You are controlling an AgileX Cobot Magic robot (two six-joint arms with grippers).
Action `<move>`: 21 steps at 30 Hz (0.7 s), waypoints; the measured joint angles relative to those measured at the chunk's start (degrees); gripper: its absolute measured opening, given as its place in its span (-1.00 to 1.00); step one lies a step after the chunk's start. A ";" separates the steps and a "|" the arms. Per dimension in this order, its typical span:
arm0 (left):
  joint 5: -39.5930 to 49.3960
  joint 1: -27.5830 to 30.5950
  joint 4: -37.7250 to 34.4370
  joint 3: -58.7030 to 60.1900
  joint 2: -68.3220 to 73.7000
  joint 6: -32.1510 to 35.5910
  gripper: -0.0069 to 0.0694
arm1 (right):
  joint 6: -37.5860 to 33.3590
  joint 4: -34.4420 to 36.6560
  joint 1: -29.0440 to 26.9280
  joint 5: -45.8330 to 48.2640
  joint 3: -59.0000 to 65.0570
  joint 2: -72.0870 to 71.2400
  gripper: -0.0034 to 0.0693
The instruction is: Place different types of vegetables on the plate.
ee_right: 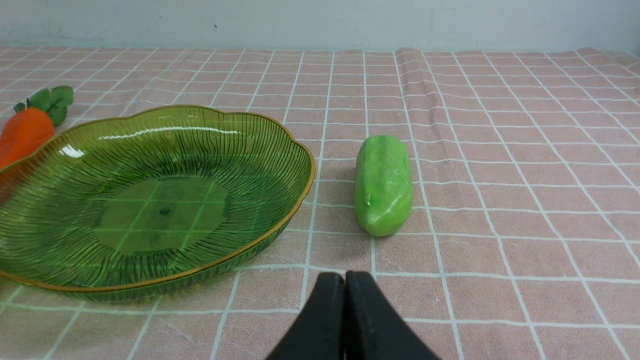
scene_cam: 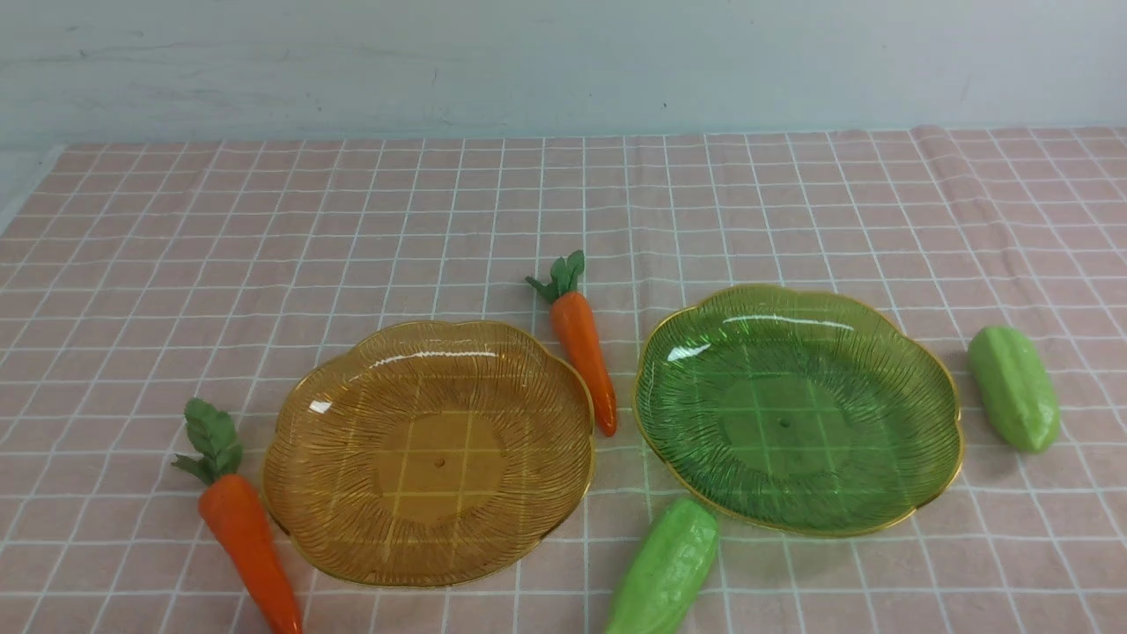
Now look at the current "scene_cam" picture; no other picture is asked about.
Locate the orange toy carrot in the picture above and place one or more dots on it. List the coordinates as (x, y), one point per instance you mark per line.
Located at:
(231, 509)
(573, 322)

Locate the green toy gourd bottom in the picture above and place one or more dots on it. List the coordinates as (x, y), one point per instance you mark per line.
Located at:
(667, 573)

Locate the green toy gourd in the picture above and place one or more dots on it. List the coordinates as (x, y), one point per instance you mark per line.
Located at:
(667, 573)
(1018, 394)

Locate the amber glass plate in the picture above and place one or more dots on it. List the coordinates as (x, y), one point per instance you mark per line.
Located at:
(433, 453)

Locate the green glass plate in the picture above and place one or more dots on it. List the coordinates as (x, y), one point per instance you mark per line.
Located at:
(799, 410)

